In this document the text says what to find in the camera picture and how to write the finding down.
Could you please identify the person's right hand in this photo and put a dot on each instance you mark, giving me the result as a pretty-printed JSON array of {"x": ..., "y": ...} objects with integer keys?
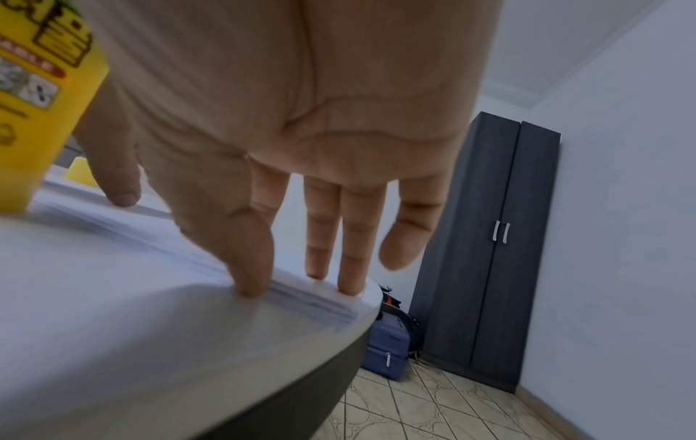
[{"x": 294, "y": 94}]

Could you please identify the white paper stack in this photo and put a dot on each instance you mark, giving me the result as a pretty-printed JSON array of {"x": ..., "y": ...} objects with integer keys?
[{"x": 305, "y": 296}]

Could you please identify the yellow glue stick cap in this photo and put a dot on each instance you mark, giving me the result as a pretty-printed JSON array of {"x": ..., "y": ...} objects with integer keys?
[{"x": 78, "y": 174}]

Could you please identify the yellow glue stick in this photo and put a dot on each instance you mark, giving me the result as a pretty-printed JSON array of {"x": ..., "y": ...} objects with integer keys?
[{"x": 38, "y": 112}]

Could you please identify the black bag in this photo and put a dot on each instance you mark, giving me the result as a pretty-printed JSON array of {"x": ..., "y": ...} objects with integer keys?
[{"x": 405, "y": 322}]

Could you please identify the black wardrobe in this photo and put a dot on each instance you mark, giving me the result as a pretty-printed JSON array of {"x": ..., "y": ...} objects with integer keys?
[{"x": 489, "y": 258}]

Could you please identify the blue suitcase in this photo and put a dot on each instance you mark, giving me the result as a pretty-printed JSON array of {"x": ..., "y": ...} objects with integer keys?
[{"x": 386, "y": 348}]

